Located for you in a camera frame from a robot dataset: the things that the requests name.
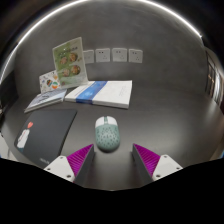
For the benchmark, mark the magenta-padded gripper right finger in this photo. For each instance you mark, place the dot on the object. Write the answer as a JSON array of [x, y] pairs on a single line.
[[166, 165]]

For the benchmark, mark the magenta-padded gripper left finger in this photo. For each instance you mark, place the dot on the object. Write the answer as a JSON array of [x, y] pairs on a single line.
[[60, 166]]

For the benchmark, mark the pale green perforated computer mouse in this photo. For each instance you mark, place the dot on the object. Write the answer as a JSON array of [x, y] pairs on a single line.
[[107, 135]]

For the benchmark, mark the black mouse pad with figure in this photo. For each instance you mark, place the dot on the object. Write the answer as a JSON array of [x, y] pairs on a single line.
[[50, 130]]

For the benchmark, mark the thin grey booklet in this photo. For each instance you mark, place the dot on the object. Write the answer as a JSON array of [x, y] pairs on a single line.
[[45, 99]]

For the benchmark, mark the small white colourful card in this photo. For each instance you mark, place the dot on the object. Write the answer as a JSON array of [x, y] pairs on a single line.
[[48, 81]]

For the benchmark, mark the white book with blue stripe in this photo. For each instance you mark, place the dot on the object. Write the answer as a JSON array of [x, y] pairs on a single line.
[[111, 93]]

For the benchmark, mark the dark framed glass door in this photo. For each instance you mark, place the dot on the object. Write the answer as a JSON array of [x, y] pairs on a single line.
[[215, 80]]

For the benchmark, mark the green leaflet with food photos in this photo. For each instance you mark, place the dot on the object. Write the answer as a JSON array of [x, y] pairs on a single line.
[[70, 63]]

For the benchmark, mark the white LED light strip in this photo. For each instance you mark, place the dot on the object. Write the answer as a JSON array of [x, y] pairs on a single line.
[[50, 16]]

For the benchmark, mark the white wall socket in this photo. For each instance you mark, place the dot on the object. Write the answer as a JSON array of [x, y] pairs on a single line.
[[89, 56], [119, 54], [135, 56], [103, 55]]

